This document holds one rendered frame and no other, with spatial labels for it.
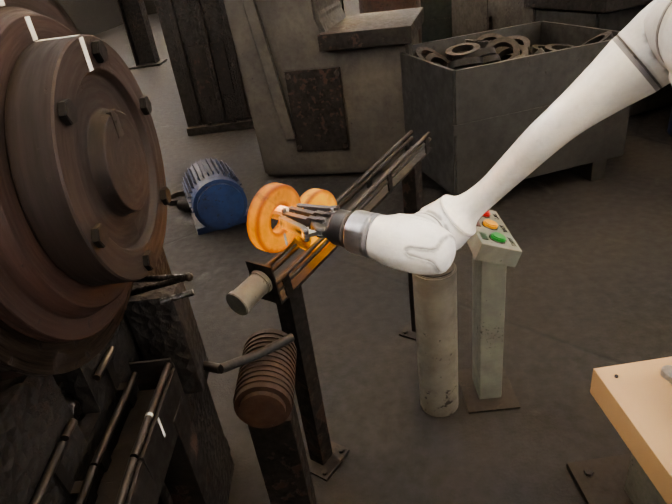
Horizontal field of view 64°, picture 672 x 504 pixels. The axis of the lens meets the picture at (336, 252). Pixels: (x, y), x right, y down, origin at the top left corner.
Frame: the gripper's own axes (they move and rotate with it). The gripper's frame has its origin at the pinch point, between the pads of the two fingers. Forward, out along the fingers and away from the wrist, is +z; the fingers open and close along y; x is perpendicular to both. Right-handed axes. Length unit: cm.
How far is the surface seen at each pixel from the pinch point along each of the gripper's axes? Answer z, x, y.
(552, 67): -9, -15, 198
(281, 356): -7.4, -29.0, -13.4
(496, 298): -38, -40, 43
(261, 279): -2.2, -11.6, -10.0
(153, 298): 0.3, -1.1, -34.7
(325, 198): -1.7, -4.1, 16.7
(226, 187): 123, -59, 97
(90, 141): -21, 36, -48
